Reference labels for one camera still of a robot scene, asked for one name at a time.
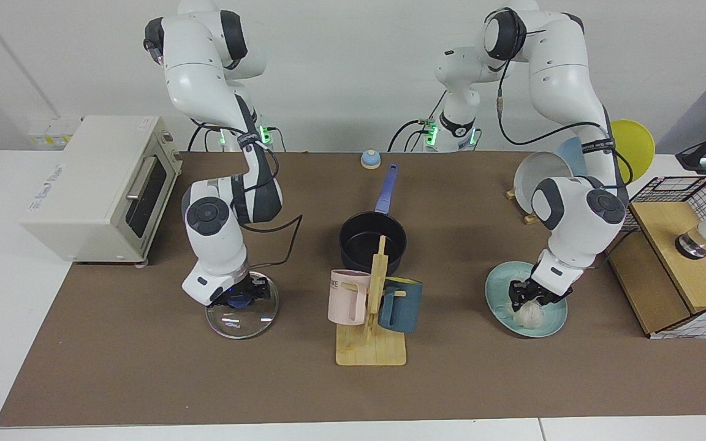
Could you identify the glass lid with blue knob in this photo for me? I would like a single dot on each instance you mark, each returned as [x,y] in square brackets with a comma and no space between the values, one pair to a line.
[242,324]

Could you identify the teal plate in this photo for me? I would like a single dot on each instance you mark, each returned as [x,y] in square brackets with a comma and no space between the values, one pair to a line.
[552,320]

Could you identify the wooden plate rack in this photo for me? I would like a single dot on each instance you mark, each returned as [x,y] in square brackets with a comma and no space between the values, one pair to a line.
[531,218]

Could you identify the grey plate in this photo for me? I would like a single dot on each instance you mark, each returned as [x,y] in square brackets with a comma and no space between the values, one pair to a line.
[540,168]

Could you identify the light blue plate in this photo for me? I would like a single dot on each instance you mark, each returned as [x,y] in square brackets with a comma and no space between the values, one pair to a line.
[570,150]

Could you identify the yellow plate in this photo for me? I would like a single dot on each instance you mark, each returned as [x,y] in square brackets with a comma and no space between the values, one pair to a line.
[635,147]

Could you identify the pink cup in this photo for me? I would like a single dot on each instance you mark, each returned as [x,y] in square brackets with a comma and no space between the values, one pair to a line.
[344,303]

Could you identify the brown table cloth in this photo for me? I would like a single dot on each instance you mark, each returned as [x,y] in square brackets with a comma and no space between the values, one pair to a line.
[206,380]

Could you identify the dark blue cup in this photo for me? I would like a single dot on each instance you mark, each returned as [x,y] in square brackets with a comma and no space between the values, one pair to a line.
[405,306]

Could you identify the wooden cup stand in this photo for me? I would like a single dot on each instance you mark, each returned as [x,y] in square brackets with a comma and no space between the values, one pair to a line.
[371,349]

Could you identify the small blue round thing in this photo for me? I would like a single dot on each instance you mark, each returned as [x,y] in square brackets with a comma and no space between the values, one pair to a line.
[370,160]

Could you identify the pale toaster oven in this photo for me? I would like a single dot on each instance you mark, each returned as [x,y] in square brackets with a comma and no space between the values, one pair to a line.
[83,208]

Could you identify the wall outlet with yellow labels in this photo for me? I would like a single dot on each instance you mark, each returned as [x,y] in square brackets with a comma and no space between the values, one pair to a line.
[53,131]

